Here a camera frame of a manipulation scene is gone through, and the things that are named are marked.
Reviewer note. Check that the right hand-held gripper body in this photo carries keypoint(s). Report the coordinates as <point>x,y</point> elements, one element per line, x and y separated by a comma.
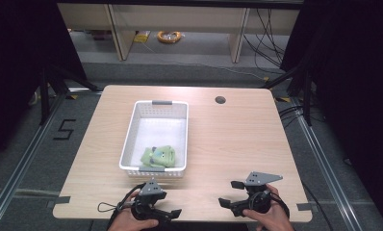
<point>260,199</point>

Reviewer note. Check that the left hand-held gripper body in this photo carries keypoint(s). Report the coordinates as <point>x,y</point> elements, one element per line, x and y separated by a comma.
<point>149,197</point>

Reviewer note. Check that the plain green mitten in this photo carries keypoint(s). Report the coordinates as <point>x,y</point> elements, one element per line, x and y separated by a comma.
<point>146,159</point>

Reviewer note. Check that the green plush toy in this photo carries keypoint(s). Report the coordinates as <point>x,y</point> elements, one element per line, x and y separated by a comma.
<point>165,156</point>

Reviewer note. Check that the white plastic basket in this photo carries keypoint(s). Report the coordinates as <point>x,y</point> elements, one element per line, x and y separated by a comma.
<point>157,134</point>

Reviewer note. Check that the person's right hand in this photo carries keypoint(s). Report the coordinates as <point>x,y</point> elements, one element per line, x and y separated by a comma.
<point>273,218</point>

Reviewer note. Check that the person's left hand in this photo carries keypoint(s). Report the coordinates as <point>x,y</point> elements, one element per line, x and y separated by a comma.
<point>127,221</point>

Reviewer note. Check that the grey tape piece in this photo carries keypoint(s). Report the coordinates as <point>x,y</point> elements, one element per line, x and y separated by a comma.
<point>62,200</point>
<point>305,207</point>

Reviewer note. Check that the yellow black hazard tape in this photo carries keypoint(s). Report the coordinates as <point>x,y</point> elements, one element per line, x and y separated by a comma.
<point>283,99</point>
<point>72,96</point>

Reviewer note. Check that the black metal stand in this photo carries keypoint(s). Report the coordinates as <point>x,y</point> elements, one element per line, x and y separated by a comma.
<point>306,96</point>
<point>45,96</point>

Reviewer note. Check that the yellow packet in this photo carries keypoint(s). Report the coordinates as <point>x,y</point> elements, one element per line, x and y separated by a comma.
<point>141,37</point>

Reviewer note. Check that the beige wooden shelf unit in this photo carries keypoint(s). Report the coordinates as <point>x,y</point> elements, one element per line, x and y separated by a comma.
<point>180,19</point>

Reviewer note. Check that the aluminium floor rail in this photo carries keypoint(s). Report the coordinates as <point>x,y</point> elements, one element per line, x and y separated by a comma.
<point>327,170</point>
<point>19,166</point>

